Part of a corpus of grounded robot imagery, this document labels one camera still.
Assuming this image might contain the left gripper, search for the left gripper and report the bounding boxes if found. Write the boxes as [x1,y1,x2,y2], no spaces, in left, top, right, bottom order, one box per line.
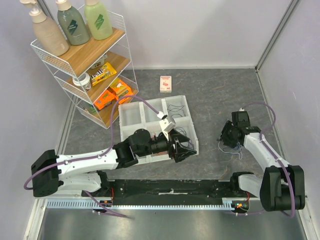
[137,128,197,163]

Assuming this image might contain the black wire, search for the black wire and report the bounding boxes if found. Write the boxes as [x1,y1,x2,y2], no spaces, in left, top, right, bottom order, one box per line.
[166,103,187,118]

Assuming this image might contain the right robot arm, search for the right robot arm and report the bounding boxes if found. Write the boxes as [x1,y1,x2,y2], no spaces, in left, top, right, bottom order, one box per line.
[220,109,306,214]

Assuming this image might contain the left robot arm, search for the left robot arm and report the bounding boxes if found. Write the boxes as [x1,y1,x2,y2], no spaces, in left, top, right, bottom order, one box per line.
[30,128,197,198]

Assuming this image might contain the white compartment tray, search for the white compartment tray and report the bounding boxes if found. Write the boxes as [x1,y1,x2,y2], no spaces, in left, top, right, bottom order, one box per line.
[118,95,199,155]

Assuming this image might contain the white sponge box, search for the white sponge box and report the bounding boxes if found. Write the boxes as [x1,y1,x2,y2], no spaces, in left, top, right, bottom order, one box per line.
[159,76,172,93]

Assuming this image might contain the orange yellow snack box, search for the orange yellow snack box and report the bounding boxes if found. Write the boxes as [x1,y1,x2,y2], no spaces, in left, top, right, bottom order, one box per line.
[109,77,133,101]

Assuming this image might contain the yellow candy bag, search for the yellow candy bag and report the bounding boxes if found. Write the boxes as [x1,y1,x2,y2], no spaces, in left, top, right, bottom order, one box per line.
[90,62,117,86]

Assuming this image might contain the white tub on shelf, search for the white tub on shelf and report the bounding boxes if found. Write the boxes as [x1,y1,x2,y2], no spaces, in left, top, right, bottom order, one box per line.
[90,54,108,70]

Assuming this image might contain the white paper cup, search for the white paper cup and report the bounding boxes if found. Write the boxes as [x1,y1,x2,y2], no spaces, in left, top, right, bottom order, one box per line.
[72,72,92,91]

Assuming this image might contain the light green pump bottle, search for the light green pump bottle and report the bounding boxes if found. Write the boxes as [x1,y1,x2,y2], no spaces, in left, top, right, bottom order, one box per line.
[84,0,113,40]

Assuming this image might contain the beige pump bottle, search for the beige pump bottle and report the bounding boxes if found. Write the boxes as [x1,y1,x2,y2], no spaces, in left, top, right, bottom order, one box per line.
[20,0,69,57]

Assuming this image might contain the dark green pump bottle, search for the dark green pump bottle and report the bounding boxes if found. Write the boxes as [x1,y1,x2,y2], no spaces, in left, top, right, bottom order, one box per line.
[56,0,91,46]

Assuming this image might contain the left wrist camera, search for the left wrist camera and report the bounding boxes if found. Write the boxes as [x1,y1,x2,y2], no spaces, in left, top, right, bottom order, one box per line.
[159,115,176,140]

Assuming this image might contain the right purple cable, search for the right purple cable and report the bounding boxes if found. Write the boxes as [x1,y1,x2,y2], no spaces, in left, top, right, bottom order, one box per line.
[234,101,297,219]

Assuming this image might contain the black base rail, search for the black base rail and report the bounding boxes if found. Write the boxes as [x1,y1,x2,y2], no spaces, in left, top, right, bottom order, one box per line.
[91,179,248,205]

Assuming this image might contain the white wire shelf rack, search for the white wire shelf rack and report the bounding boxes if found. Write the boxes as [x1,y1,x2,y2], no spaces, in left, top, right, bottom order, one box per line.
[30,11,139,129]

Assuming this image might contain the slotted cable duct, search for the slotted cable duct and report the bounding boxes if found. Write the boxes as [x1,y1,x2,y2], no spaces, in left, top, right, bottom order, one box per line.
[46,199,235,211]

